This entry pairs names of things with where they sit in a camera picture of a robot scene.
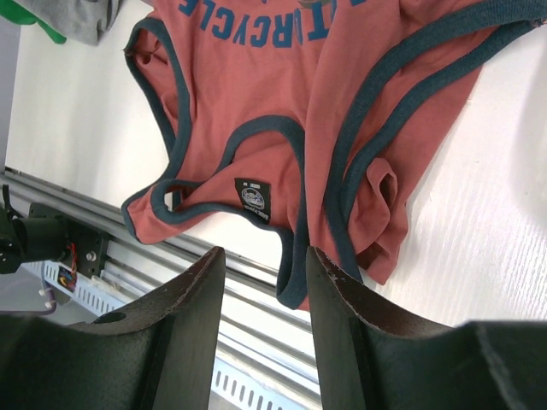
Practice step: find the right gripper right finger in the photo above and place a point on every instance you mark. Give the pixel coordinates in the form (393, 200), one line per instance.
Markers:
(372, 354)

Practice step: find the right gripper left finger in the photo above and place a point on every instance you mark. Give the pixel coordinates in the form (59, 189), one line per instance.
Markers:
(157, 352)

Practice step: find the red tank top blue trim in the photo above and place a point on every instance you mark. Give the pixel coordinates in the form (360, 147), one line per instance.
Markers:
(312, 119)

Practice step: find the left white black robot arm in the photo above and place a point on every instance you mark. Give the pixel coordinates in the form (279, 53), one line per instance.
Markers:
(21, 243)

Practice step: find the grey top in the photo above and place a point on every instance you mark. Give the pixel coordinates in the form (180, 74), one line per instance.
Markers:
(88, 21)

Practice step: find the green top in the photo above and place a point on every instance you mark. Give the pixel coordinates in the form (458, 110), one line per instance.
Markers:
(13, 12)

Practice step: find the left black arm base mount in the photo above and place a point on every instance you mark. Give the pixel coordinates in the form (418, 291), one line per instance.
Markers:
(87, 244)

